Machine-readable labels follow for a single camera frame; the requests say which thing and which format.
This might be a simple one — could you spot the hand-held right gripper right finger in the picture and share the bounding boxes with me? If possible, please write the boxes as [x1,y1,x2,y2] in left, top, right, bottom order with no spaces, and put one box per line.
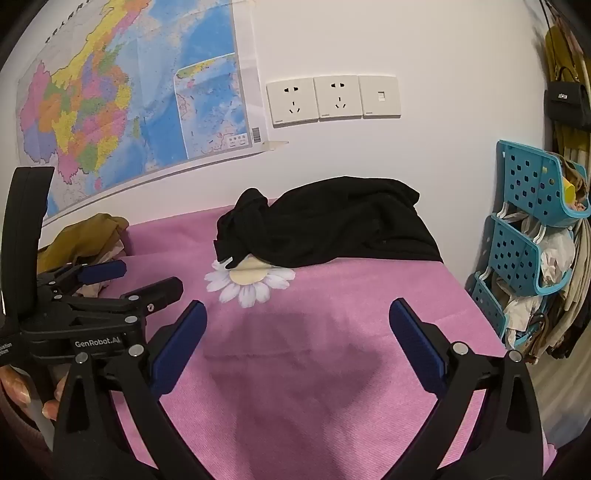
[389,298,542,480]

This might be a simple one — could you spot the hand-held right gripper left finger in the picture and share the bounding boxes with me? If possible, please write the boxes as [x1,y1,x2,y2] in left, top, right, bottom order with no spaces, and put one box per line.
[53,300,207,480]

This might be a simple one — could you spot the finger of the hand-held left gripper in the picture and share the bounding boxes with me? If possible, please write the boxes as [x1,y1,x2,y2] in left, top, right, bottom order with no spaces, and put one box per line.
[65,276,184,322]
[39,259,128,298]

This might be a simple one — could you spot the black garment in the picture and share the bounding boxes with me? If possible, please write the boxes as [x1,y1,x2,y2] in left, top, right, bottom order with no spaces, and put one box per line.
[213,175,445,269]

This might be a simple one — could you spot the beige hanging clothes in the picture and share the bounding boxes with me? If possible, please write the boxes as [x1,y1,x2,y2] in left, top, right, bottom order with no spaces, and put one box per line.
[540,217,591,361]

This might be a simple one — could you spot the person's left hand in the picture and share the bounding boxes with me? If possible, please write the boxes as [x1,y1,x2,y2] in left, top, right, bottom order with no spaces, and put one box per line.
[0,364,64,423]

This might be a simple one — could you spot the beige cloth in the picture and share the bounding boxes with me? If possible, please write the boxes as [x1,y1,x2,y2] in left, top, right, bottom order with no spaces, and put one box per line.
[76,237,127,298]

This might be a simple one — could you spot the mustard cloth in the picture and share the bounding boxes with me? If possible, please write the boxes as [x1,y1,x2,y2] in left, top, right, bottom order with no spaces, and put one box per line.
[37,213,131,274]

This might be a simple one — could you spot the blue plastic basket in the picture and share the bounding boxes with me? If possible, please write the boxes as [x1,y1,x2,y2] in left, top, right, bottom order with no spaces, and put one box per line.
[488,213,576,297]
[465,271,536,349]
[496,140,591,230]

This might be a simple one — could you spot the white crumpled cloth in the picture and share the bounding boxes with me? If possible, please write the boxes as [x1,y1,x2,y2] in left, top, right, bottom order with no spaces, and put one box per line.
[502,293,548,349]
[536,227,576,288]

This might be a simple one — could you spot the pink bed sheet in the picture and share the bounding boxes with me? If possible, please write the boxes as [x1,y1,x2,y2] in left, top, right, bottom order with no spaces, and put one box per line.
[110,203,558,480]

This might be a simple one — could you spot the black handbag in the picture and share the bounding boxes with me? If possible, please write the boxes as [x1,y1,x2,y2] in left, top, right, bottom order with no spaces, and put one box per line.
[543,67,591,126]

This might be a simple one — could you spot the yellow hanging garment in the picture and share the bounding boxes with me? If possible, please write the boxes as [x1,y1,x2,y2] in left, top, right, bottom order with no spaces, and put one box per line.
[544,16,591,155]

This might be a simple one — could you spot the colourful wall map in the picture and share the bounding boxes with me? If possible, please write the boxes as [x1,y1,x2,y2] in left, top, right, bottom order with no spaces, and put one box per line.
[15,0,269,228]

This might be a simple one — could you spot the white wall data plate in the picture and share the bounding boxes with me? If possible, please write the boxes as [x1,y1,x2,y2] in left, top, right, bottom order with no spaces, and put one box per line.
[358,74,402,119]

